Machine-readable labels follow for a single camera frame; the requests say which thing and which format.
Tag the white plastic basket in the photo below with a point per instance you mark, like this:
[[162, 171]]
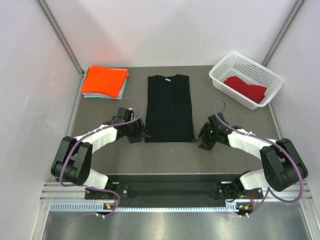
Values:
[[249, 71]]

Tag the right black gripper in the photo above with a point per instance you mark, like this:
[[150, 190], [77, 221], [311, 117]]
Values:
[[205, 144]]

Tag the orange folded t shirt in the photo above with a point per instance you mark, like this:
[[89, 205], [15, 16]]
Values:
[[103, 82]]

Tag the aluminium corner post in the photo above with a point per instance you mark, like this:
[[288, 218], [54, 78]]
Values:
[[298, 4], [60, 35]]

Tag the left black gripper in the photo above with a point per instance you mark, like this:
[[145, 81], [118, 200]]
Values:
[[140, 131]]

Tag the grey slotted cable duct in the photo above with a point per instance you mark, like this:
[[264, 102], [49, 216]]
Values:
[[104, 207]]

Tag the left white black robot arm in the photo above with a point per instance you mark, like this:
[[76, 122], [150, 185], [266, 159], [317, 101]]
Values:
[[73, 159]]

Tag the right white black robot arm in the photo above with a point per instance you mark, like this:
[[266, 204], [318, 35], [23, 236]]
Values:
[[282, 165]]

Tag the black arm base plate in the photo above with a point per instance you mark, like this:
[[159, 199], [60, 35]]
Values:
[[181, 179]]

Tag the red t shirt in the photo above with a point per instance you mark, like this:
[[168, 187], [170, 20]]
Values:
[[254, 92]]

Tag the aluminium frame rail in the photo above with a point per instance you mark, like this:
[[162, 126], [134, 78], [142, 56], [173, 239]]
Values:
[[53, 191]]

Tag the right aluminium corner post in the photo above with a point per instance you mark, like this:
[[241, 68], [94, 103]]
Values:
[[298, 4]]

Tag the left aluminium corner post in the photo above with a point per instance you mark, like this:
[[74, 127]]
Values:
[[60, 35]]

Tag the black t shirt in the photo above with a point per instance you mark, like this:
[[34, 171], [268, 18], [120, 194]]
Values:
[[169, 109]]

